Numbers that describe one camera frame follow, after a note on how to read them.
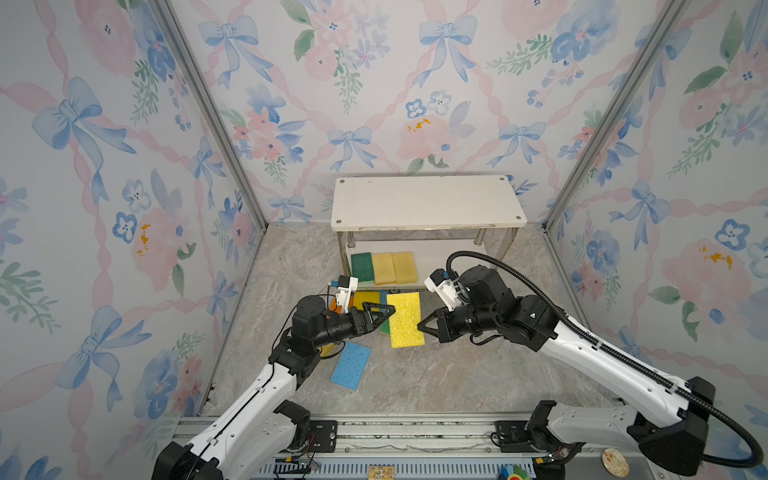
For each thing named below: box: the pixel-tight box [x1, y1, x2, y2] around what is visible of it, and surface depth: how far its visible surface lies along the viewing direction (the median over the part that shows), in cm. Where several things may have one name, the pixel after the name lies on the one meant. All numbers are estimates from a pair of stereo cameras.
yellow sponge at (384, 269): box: [374, 253, 397, 285], surface depth 100 cm
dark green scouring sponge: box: [351, 252, 375, 282], surface depth 100 cm
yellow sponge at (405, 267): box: [392, 252, 419, 284], surface depth 100 cm
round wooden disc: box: [602, 448, 630, 478], surface depth 72 cm
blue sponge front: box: [330, 341, 372, 391], surface depth 86 cm
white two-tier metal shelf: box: [330, 175, 528, 291], surface depth 81 cm
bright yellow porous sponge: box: [386, 292, 425, 348], surface depth 69 cm
